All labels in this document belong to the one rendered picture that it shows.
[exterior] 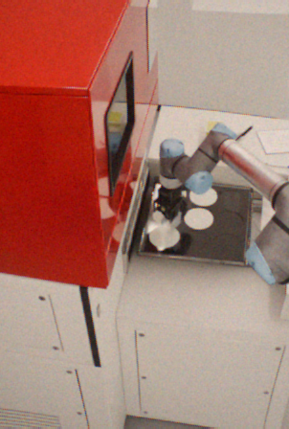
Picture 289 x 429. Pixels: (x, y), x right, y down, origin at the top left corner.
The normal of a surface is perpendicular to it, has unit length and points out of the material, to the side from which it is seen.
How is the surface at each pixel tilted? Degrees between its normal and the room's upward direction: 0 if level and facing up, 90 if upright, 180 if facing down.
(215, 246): 0
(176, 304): 0
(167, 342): 90
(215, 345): 90
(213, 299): 0
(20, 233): 90
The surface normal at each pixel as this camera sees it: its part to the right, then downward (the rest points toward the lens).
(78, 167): -0.17, 0.70
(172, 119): -0.03, -0.70
